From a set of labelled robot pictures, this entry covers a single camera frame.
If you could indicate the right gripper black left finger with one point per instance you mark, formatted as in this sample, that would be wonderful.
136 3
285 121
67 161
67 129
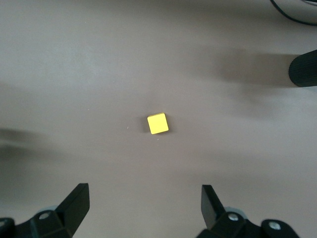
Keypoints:
62 218

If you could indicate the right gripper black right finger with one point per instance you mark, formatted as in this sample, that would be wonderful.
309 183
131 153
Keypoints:
223 223

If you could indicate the yellow cube block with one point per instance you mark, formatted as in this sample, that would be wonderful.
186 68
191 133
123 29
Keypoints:
157 123

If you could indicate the black foam cylinder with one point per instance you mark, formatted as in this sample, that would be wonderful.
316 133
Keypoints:
304 69

